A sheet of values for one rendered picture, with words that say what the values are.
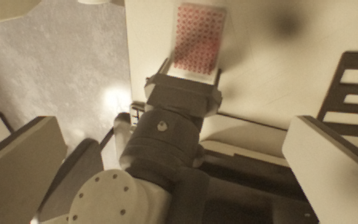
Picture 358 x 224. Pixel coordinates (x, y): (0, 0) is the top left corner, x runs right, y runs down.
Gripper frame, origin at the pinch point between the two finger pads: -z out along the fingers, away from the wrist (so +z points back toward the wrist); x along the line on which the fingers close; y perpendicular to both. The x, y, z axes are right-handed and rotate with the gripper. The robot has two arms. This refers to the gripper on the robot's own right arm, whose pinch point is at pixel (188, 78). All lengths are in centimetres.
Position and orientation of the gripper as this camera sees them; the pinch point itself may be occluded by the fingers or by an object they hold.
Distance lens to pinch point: 34.8
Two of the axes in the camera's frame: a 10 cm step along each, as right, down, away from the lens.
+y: 0.3, -6.1, -7.9
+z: -2.8, 7.6, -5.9
